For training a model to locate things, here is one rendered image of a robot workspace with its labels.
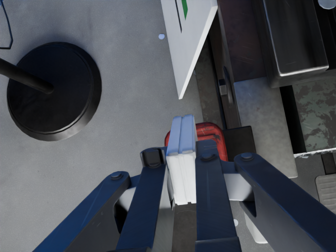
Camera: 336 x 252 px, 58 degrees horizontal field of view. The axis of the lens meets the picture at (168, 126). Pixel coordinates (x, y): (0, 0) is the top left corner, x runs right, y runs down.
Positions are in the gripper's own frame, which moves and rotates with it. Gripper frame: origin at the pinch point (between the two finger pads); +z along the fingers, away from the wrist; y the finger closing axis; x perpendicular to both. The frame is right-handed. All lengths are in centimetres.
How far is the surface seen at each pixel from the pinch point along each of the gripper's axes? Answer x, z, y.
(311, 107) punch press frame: -5.4, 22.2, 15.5
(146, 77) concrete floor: -7, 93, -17
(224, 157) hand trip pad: -5.1, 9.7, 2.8
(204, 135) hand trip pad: -2.9, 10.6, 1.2
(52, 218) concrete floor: -49, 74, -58
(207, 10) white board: 9.6, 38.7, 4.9
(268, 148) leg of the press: -9.5, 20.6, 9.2
